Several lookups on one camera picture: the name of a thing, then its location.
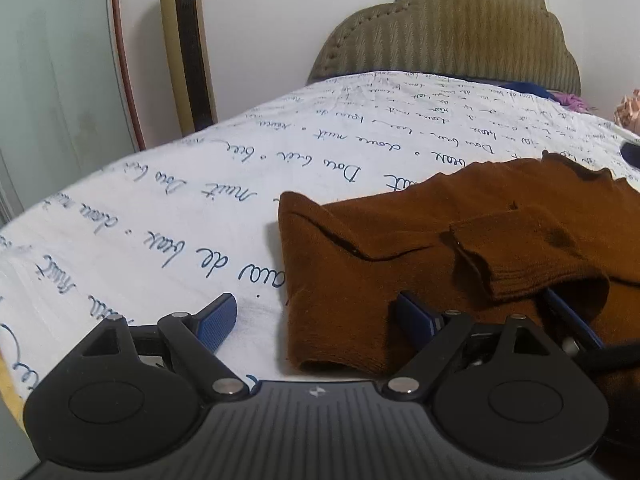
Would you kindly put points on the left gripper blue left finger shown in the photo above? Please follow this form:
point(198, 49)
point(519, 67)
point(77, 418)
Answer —
point(210, 326)

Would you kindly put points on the dark blue garment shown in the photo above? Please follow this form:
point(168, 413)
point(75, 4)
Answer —
point(527, 88)

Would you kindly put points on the pink clothes pile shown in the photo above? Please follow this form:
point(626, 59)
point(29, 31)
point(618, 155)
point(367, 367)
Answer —
point(627, 113)

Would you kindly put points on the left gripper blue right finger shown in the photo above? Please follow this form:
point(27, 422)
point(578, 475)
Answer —
point(415, 325)

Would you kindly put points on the white script-print bed cover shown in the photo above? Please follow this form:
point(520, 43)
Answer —
point(172, 228)

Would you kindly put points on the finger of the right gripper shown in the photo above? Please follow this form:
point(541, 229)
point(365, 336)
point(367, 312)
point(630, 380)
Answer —
point(565, 327)

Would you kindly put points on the purple garment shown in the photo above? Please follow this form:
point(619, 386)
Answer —
point(572, 102)

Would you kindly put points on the brown knit sweater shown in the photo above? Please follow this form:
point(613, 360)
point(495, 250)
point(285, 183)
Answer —
point(485, 240)

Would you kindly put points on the olive striped padded headboard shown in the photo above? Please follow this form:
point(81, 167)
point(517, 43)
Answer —
point(495, 40)

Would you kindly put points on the gold tower fan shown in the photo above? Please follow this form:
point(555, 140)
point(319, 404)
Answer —
point(187, 57)

